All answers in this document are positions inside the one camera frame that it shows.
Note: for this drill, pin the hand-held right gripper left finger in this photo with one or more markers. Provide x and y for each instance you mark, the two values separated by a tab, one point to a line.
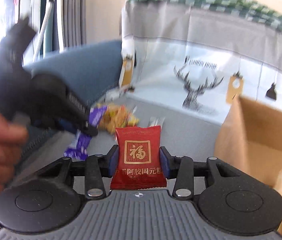
113	163

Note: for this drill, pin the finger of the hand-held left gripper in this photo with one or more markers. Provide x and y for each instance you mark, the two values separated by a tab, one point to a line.
81	110

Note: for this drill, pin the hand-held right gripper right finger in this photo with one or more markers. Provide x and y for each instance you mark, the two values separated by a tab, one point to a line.
163	163

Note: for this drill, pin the purple snack packet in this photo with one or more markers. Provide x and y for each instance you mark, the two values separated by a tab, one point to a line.
86	135

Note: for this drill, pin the red snack packet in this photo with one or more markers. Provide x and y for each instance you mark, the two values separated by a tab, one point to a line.
138	156

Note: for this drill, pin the yellow orange snack packet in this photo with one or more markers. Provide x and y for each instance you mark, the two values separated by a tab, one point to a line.
117	118

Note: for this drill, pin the brown cardboard box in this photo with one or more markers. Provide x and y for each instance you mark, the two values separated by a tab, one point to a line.
258	142

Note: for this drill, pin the grey curtain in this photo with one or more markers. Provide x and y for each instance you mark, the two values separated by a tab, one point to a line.
71	12

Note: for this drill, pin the green checkered cloth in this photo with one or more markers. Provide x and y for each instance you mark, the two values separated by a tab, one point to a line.
218	1

